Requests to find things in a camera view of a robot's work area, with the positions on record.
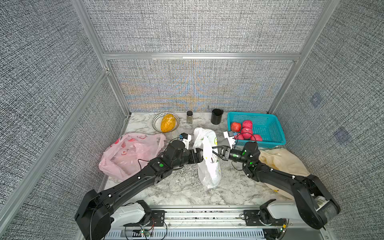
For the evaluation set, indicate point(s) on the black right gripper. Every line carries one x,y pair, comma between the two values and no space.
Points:
226,153

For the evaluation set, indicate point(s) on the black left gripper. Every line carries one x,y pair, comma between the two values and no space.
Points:
198,159

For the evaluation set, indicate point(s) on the white plastic bag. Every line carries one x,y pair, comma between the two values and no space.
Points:
209,169

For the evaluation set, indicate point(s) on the pink red apple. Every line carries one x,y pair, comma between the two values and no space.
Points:
256,138
239,137
247,133

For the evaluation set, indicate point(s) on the cream banana print plastic bag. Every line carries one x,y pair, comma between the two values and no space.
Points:
283,160

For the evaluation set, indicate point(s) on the pink plastic bag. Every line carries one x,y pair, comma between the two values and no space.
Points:
129,154

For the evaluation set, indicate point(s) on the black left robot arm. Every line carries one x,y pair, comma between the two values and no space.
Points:
94,215

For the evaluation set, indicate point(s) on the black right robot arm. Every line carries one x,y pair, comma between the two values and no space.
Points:
313,203

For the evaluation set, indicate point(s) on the black cylindrical cup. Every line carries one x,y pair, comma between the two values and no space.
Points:
216,116

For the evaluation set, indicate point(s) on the yellow food on plate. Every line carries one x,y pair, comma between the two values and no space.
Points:
168,123

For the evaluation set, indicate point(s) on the glass herb spice jar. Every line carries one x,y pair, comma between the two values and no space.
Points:
189,117

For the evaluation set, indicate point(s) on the patterned plate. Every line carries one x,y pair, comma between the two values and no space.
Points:
156,123

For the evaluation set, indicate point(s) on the teal plastic basket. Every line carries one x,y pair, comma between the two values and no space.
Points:
265,125

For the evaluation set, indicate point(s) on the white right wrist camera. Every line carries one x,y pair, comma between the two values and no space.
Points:
229,135

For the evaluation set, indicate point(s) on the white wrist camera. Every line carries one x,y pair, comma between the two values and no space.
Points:
229,135
186,138

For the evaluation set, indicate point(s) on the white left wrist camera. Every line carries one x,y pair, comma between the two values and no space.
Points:
186,138

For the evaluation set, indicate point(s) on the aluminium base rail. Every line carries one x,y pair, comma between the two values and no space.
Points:
204,223

